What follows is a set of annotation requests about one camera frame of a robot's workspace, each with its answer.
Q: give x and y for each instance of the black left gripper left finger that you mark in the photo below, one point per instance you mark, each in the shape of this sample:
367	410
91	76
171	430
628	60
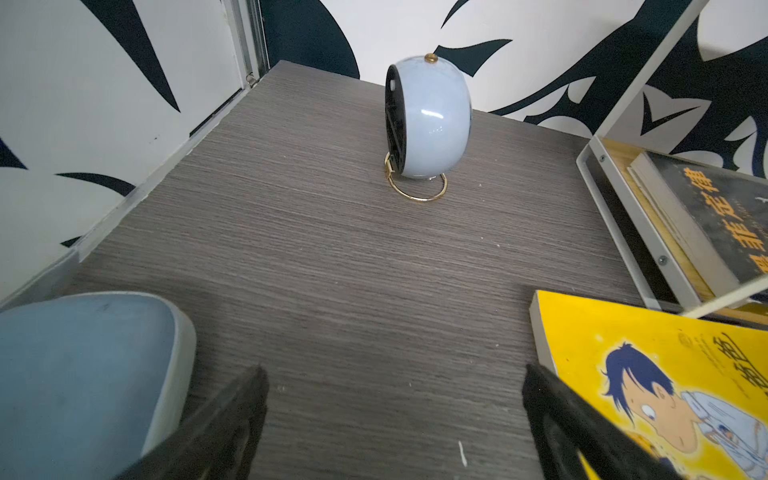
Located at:
219	441

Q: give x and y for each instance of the white wooden book shelf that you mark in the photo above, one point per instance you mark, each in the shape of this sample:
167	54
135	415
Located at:
658	276

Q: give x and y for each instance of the light blue alarm clock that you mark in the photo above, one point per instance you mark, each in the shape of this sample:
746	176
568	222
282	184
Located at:
428	119

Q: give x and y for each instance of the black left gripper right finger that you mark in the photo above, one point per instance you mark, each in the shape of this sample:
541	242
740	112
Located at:
571	436

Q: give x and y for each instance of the yellow cartoon book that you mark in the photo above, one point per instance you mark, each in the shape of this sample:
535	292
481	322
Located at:
691	392

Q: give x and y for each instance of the black Murphy law book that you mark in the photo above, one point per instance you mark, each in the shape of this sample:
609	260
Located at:
717	216

